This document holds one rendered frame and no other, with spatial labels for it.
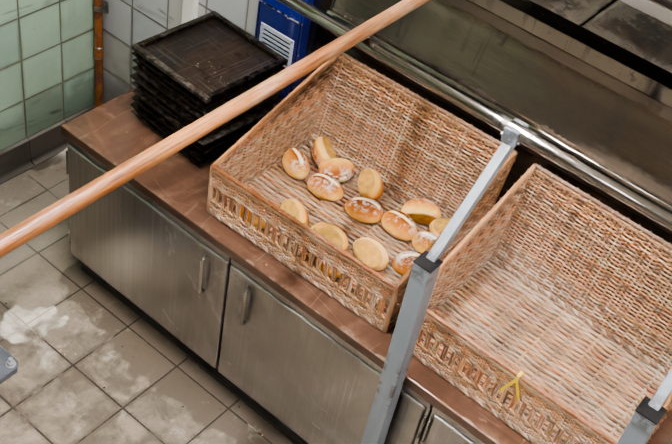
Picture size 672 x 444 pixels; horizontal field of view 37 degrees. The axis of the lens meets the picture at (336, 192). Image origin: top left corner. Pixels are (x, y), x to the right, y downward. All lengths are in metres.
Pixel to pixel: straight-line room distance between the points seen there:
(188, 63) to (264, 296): 0.62
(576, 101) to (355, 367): 0.78
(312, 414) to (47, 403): 0.73
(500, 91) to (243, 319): 0.83
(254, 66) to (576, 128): 0.83
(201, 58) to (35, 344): 0.95
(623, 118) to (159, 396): 1.43
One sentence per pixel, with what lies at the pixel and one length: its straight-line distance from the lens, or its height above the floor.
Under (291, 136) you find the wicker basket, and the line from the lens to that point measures 2.63.
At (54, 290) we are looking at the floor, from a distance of 3.09.
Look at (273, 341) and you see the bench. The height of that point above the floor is 0.37.
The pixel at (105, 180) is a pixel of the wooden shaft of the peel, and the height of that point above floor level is 1.20.
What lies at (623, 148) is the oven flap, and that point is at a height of 1.00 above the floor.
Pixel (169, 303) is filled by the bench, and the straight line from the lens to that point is 2.76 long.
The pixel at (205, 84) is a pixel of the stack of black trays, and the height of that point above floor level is 0.80.
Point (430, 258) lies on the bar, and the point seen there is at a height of 0.95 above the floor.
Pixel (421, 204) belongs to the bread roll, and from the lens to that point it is 2.51.
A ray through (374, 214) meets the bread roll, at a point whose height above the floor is 0.63.
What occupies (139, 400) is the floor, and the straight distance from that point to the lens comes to 2.84.
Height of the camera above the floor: 2.30
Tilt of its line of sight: 41 degrees down
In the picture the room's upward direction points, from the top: 12 degrees clockwise
